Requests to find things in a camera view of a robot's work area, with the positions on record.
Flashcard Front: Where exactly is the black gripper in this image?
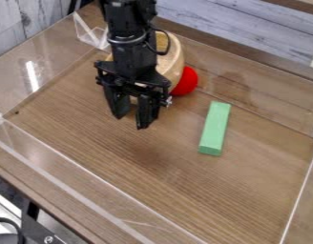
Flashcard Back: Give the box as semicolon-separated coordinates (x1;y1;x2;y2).
94;60;171;130

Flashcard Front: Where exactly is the green rectangular block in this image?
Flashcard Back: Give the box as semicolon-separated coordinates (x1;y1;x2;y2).
198;101;230;156

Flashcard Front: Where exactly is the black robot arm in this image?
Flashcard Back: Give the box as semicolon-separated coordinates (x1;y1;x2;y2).
94;0;171;130

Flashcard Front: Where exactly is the brown wooden bowl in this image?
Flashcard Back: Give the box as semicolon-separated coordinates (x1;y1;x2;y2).
104;29;183;92

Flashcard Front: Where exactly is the red ball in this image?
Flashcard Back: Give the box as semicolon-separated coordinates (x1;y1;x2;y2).
170;67;198;96

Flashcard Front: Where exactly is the clear acrylic corner bracket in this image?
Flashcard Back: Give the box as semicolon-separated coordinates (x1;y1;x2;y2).
72;12;110;51

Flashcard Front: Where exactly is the clear acrylic tray wall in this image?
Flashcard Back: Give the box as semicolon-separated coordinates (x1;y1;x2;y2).
0;19;313;244

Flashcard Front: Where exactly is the black table leg bracket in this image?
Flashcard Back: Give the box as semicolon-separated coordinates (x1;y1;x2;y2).
21;200;67;244

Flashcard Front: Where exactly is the black cable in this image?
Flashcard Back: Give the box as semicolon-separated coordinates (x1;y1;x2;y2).
0;216;25;244

